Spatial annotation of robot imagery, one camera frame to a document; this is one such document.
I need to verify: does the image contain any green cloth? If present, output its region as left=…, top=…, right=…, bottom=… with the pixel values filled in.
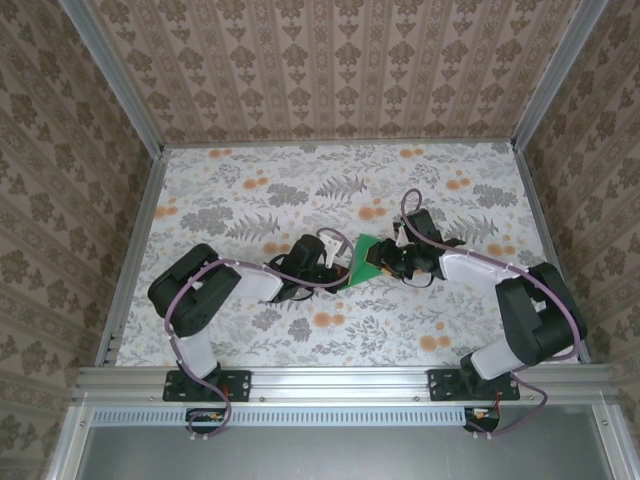
left=335, top=233, right=389, bottom=292

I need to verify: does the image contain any floral printed table cover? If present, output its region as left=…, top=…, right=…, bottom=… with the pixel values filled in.
left=102, top=142, right=581, bottom=369

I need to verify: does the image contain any grey metal panel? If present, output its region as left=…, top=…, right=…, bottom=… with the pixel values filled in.
left=47, top=404, right=640, bottom=480

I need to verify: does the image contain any long aluminium frame rail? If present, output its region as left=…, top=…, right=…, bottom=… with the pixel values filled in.
left=72, top=364, right=621, bottom=404

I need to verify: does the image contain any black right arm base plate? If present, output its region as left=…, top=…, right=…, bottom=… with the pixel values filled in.
left=428, top=368, right=521, bottom=403

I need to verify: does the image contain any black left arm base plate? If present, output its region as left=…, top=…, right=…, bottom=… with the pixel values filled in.
left=162, top=368, right=253, bottom=403

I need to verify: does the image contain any grey slotted cable duct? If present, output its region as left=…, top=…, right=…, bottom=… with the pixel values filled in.
left=92, top=405, right=544, bottom=427

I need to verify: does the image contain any aluminium side rail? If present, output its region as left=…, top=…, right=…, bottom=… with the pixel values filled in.
left=94, top=147, right=169, bottom=369
left=512, top=144, right=591, bottom=364

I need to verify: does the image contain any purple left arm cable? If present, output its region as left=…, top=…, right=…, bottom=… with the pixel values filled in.
left=164, top=227, right=346, bottom=444

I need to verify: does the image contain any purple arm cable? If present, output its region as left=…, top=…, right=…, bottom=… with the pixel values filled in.
left=399, top=188, right=591, bottom=444
left=164, top=227, right=346, bottom=444

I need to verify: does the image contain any black electronics board with wires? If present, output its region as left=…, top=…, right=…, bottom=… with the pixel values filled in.
left=185, top=407, right=226, bottom=434
left=462, top=405, right=504, bottom=434

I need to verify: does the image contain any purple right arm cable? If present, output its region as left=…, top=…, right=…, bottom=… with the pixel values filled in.
left=399, top=188, right=591, bottom=444

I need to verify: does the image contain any aluminium frame post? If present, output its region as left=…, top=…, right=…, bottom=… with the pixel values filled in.
left=512, top=0, right=599, bottom=151
left=63, top=0, right=166, bottom=156

